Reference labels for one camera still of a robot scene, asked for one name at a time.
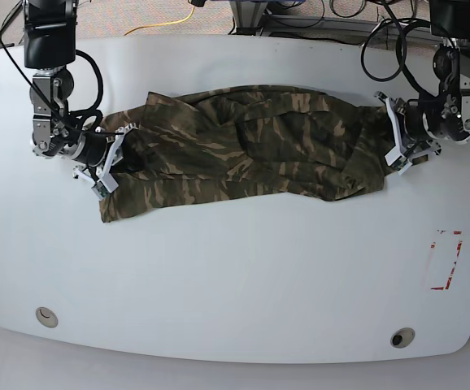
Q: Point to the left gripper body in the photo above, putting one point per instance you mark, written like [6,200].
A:
[411,140]

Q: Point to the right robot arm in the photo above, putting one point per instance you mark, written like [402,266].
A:
[49,46]

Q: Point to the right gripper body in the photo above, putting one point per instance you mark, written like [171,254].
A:
[97,152]

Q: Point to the aluminium frame stand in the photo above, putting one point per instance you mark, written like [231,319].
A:
[264,18]

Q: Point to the red tape rectangle marking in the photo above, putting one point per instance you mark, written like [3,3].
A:
[442,259]

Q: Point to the camouflage t-shirt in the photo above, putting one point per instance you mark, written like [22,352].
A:
[248,141]

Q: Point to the right table grommet hole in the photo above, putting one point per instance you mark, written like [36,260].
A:
[402,338]

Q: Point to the left table grommet hole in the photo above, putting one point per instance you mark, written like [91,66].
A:
[46,317]

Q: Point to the table grommet hole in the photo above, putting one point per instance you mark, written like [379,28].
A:
[46,317]
[402,338]

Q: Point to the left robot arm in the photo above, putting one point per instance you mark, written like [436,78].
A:
[447,112]

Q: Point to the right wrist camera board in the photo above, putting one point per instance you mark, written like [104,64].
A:
[104,189]

